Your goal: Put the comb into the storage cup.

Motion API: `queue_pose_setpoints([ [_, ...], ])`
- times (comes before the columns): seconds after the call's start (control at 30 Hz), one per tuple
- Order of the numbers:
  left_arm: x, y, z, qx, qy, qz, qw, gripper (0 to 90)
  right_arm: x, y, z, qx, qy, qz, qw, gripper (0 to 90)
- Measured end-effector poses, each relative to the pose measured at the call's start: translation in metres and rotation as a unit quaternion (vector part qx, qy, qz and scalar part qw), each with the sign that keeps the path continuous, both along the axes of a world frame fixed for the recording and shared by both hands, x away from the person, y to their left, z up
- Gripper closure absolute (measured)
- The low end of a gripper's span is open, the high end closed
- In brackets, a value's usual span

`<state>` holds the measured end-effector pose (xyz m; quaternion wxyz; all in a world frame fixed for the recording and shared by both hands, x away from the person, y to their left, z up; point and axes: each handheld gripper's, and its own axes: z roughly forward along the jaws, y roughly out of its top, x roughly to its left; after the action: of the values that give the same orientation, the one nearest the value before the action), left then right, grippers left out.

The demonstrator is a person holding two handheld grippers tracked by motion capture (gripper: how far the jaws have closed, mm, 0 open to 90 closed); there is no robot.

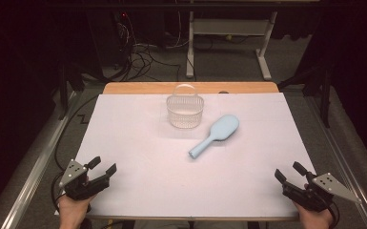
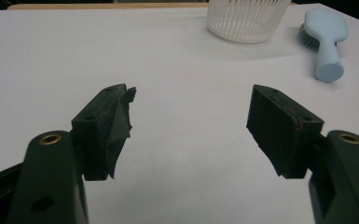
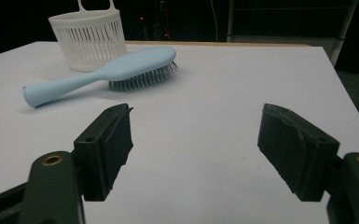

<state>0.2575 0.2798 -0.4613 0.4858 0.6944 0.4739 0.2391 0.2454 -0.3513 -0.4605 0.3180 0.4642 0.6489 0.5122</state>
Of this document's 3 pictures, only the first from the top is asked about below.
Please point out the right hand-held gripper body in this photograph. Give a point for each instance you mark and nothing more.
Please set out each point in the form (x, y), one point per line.
(314, 197)

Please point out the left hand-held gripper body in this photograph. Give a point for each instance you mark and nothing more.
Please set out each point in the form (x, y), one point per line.
(76, 190)

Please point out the light blue hairbrush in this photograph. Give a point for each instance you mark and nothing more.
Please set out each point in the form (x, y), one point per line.
(224, 127)

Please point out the white plastic basket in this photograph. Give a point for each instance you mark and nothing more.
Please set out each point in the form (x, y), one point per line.
(184, 118)

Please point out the person's right hand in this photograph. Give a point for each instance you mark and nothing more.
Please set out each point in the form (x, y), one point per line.
(316, 220)

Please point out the person's left hand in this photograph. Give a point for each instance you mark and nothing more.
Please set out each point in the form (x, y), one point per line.
(71, 213)

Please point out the white paper sheet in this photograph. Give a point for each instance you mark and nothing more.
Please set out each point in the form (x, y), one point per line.
(159, 178)

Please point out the black metal stand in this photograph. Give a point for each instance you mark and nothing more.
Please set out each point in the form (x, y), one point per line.
(325, 95)
(64, 89)

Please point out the dark computer tower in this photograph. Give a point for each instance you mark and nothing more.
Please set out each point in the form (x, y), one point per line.
(108, 38)

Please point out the metal floor rail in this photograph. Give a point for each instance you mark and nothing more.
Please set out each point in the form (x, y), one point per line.
(346, 165)
(35, 165)

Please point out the white metal desk frame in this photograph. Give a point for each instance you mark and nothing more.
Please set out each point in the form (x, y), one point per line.
(232, 27)

